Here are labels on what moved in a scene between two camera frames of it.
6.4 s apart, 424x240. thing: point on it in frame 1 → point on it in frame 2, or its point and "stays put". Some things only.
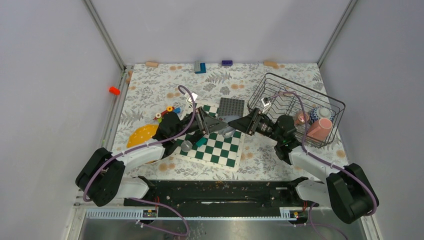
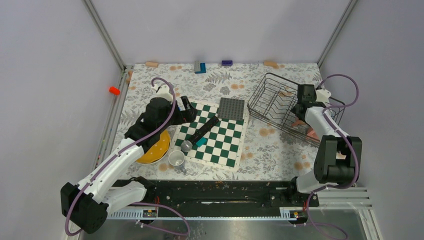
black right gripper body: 266,128 → 294,110
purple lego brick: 227,62 stays put
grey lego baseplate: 231,107 stays put
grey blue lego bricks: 199,67 stays put
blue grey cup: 229,131 → 177,158
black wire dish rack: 315,118 stays put
